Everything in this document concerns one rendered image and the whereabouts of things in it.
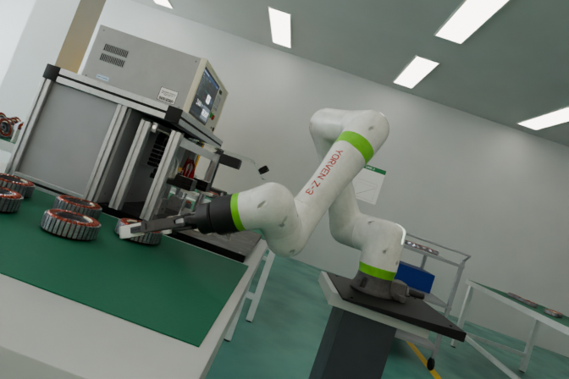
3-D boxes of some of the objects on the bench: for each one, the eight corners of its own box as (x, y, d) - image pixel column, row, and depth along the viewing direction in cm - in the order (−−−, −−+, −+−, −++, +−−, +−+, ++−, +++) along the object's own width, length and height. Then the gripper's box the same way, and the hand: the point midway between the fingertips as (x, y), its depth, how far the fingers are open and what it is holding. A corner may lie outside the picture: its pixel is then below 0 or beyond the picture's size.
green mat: (248, 266, 114) (249, 266, 114) (198, 347, 53) (199, 346, 53) (-47, 160, 118) (-47, 159, 118) (-409, 121, 57) (-408, 119, 57)
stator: (166, 244, 104) (171, 231, 104) (142, 247, 93) (148, 232, 94) (130, 230, 107) (135, 216, 107) (104, 230, 96) (109, 216, 96)
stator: (48, 238, 76) (56, 219, 76) (32, 220, 84) (38, 204, 84) (104, 244, 84) (110, 227, 85) (85, 228, 92) (90, 213, 92)
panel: (167, 200, 183) (189, 140, 185) (96, 203, 117) (132, 108, 119) (164, 200, 183) (187, 139, 185) (92, 201, 117) (129, 107, 119)
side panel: (93, 208, 119) (131, 108, 121) (88, 208, 116) (127, 107, 118) (8, 178, 120) (47, 79, 122) (1, 177, 117) (41, 76, 119)
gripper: (196, 233, 84) (105, 249, 88) (234, 231, 107) (160, 244, 111) (192, 198, 86) (102, 216, 90) (229, 204, 108) (157, 218, 112)
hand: (140, 231), depth 100 cm, fingers closed on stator, 11 cm apart
